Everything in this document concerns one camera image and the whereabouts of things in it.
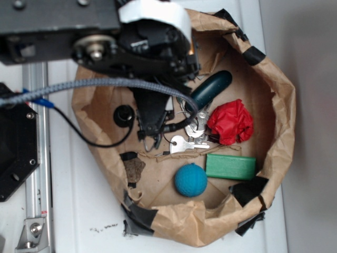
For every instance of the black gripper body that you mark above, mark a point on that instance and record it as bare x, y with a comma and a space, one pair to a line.
150, 44

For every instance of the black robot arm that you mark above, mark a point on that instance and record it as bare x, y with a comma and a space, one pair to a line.
40, 31

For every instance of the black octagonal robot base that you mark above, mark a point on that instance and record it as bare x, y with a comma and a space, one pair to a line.
19, 147

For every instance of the dark teal oval case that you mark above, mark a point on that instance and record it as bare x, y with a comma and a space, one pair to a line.
211, 88

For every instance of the black suction cup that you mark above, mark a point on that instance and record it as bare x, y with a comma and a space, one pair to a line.
124, 116

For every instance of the silver key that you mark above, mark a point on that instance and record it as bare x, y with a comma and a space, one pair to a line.
179, 144

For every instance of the red crumpled paper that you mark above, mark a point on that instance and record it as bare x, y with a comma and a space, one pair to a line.
232, 122

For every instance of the blue foam ball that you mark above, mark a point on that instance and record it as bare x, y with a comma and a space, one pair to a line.
190, 180

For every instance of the green rectangular block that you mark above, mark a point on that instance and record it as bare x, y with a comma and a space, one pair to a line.
230, 167

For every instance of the brown paper bag bin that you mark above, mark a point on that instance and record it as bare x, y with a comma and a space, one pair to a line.
143, 182

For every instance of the white tray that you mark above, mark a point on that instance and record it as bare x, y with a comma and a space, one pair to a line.
88, 218

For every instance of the silver metal keychain cluster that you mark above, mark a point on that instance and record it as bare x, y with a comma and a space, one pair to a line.
197, 129

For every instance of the aluminium extrusion rail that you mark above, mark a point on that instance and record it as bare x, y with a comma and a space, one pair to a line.
38, 185

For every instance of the metal corner bracket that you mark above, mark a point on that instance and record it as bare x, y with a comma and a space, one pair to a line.
34, 236

